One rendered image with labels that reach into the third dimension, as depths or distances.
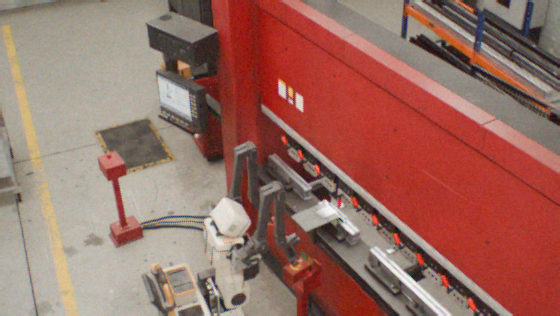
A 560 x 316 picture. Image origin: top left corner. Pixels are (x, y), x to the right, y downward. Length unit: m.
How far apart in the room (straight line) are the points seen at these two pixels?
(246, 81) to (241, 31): 0.38
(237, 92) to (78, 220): 2.23
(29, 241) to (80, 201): 0.62
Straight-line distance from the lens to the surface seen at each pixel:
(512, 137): 3.21
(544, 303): 3.46
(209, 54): 4.90
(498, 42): 5.97
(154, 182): 6.77
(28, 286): 6.01
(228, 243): 4.17
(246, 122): 5.10
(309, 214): 4.70
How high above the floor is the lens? 4.01
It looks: 35 degrees down
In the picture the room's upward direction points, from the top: 2 degrees counter-clockwise
